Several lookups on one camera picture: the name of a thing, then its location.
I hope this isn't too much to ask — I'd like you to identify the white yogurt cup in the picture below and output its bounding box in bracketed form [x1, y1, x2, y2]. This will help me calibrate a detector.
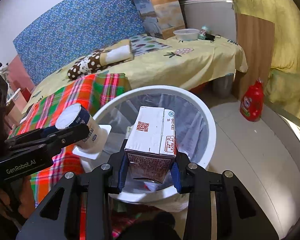
[55, 103, 111, 160]

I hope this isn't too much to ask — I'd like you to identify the red white milk carton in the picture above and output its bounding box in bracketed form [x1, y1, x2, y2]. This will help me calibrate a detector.
[125, 106, 177, 184]

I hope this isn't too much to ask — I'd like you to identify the white round trash bin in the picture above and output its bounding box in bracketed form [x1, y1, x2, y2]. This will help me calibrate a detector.
[80, 85, 216, 212]

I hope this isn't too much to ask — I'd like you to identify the person's left hand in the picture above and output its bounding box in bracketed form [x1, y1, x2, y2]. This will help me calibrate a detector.
[0, 176, 36, 220]

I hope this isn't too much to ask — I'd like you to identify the pink bedside box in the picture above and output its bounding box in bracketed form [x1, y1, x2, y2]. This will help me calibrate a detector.
[5, 88, 27, 129]

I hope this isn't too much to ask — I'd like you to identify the red green plaid cloth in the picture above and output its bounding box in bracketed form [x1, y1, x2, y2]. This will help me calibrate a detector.
[9, 74, 131, 205]

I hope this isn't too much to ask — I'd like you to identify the brown polka dot pillow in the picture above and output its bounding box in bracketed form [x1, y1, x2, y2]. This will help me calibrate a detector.
[67, 39, 134, 80]

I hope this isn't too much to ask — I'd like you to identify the red detergent bottle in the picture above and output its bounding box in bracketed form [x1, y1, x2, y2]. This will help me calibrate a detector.
[239, 78, 264, 122]

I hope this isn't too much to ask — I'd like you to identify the blue patterned headboard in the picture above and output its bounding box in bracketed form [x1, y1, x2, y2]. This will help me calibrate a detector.
[13, 0, 145, 85]

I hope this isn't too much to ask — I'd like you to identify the yellow pineapple bed sheet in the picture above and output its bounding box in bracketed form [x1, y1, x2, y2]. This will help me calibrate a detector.
[25, 37, 248, 109]

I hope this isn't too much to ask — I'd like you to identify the yellow green curtain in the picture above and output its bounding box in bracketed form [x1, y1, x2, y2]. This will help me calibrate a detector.
[233, 0, 300, 119]

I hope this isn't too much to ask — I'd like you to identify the brown cardboard package box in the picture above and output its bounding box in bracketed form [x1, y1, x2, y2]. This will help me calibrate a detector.
[130, 0, 186, 40]

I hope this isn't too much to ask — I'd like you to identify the white plastic bowl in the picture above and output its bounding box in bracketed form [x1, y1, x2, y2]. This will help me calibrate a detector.
[173, 29, 200, 41]

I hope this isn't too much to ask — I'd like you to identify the small green bottle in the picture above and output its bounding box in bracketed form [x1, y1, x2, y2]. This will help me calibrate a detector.
[198, 25, 211, 41]

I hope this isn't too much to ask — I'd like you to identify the wooden board panel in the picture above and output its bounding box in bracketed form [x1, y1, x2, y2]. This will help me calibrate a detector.
[232, 13, 275, 100]

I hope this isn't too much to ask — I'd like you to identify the white side cabinet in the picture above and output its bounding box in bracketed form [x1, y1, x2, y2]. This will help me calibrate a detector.
[180, 0, 236, 42]

